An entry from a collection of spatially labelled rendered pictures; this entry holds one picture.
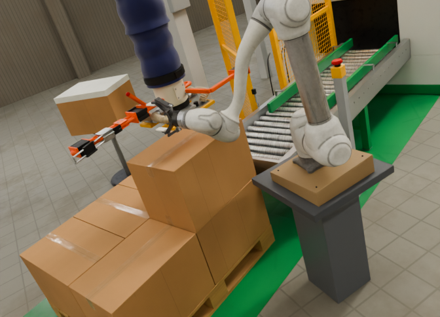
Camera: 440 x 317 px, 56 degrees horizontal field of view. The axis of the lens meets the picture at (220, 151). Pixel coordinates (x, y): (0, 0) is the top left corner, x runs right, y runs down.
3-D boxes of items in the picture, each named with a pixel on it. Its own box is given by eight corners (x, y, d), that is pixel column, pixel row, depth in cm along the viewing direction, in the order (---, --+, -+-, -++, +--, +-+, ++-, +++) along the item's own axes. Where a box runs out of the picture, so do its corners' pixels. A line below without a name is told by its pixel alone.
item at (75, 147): (86, 147, 198) (82, 137, 196) (95, 149, 194) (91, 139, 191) (72, 156, 193) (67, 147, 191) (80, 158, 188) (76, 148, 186)
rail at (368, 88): (405, 57, 410) (404, 38, 402) (411, 57, 406) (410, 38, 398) (283, 186, 269) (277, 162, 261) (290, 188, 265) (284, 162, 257)
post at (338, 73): (353, 190, 312) (334, 64, 268) (362, 192, 308) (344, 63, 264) (349, 196, 308) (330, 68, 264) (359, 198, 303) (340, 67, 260)
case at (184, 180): (210, 166, 290) (193, 114, 273) (256, 174, 264) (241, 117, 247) (149, 218, 253) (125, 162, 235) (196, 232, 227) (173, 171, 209)
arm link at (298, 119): (320, 138, 212) (310, 99, 203) (338, 150, 195) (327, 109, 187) (292, 151, 211) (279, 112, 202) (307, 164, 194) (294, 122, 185)
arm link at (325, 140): (337, 147, 195) (363, 164, 175) (306, 162, 193) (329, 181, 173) (291, -19, 164) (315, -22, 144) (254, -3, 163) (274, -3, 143)
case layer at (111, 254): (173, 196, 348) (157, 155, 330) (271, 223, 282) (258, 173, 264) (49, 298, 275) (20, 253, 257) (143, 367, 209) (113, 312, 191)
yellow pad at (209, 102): (202, 101, 242) (200, 93, 240) (215, 102, 235) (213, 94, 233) (162, 130, 221) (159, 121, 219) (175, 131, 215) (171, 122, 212)
